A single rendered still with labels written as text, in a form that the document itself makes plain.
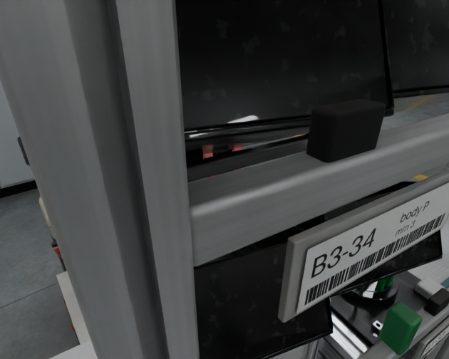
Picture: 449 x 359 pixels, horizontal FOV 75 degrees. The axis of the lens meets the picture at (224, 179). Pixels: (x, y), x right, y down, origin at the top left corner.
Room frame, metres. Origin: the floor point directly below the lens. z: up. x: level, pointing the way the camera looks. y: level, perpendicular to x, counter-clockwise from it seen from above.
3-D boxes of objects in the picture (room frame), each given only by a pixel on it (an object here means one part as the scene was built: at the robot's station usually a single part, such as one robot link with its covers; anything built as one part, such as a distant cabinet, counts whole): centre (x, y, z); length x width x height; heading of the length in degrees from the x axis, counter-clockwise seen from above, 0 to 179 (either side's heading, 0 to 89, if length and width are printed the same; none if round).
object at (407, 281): (0.49, -0.33, 0.96); 0.24 x 0.24 x 0.02; 31
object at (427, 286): (0.46, -0.46, 0.97); 0.05 x 0.05 x 0.04; 31
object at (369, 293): (0.49, -0.33, 0.98); 0.14 x 0.14 x 0.02
